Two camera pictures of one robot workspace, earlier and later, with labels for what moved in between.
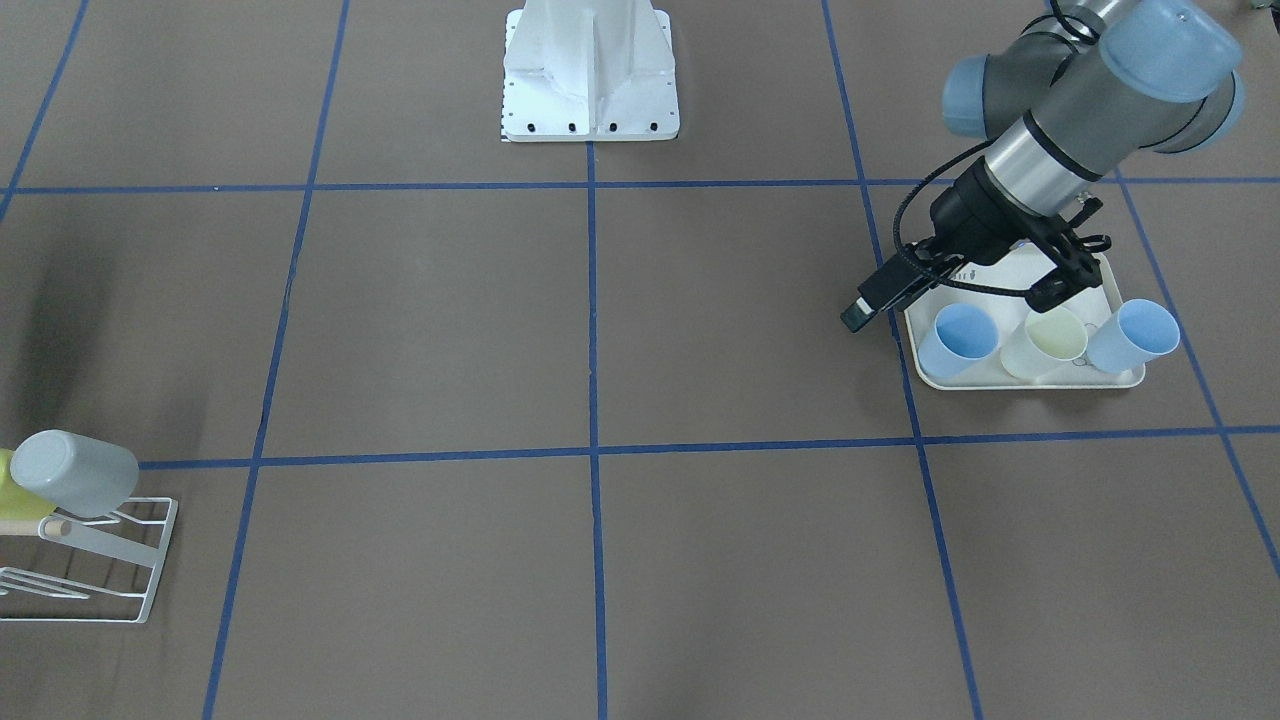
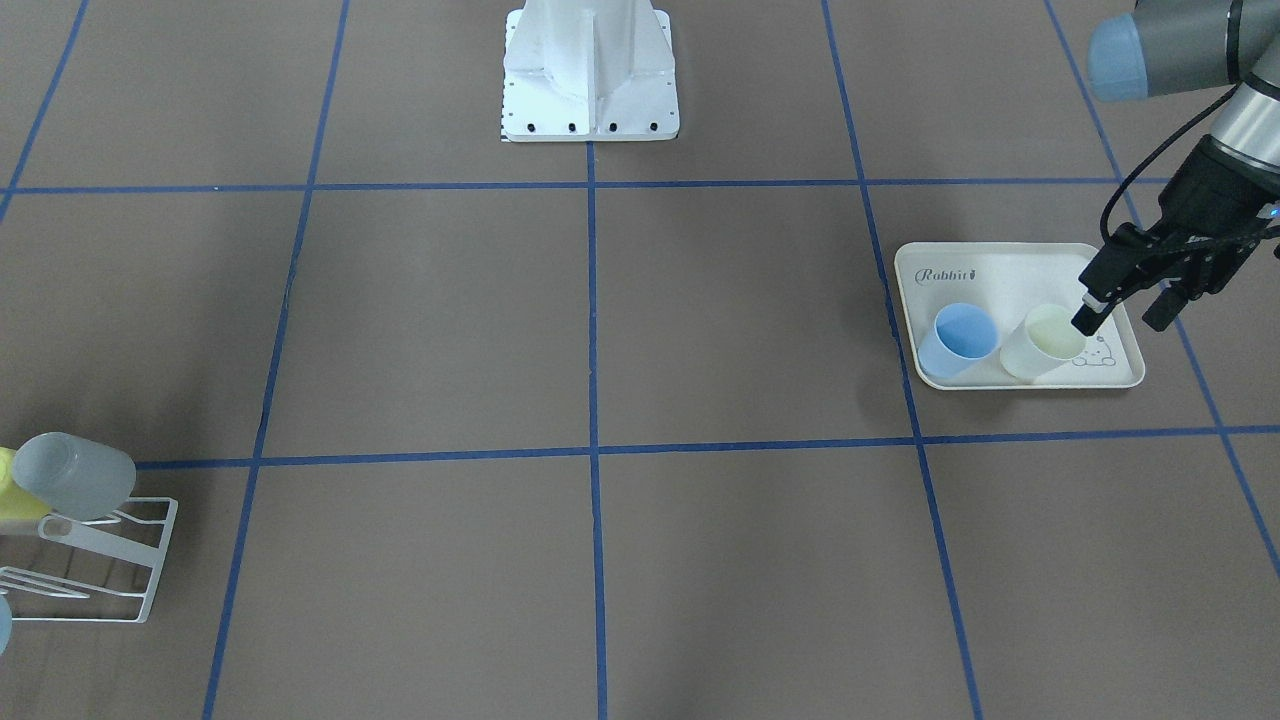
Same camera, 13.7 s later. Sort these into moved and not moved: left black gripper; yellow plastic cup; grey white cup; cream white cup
Moved: left black gripper
Not moved: cream white cup; grey white cup; yellow plastic cup
